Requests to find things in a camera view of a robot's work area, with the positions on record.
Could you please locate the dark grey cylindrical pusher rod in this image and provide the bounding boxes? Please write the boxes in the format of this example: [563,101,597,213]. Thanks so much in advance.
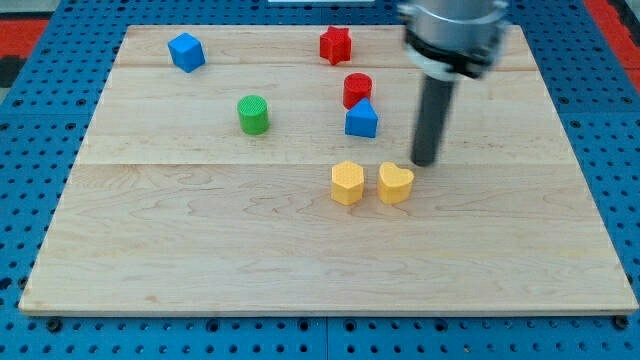
[411,75,455,167]

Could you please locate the yellow heart block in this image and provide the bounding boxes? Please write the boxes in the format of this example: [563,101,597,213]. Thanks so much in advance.
[377,162,415,204]

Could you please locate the blue triangle block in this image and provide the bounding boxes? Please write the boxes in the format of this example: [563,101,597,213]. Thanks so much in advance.
[345,98,378,138]

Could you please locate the red cylinder block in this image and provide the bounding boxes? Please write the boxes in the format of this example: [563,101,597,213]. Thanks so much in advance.
[343,72,373,109]

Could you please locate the red star block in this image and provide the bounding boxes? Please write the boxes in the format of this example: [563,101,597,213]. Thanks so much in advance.
[319,26,352,66]

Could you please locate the yellow hexagon block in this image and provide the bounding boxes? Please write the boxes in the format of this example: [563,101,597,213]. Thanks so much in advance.
[331,161,365,205]

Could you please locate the green cylinder block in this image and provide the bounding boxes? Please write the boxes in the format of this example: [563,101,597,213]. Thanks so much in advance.
[237,95,270,135]

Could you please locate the light wooden board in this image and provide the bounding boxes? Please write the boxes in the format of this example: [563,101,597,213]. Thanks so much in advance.
[19,25,638,317]

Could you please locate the blue cube block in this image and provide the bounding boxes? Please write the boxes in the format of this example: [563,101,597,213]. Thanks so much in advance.
[168,33,206,73]

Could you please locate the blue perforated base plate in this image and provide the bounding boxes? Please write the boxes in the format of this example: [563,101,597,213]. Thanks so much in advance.
[1,0,639,359]

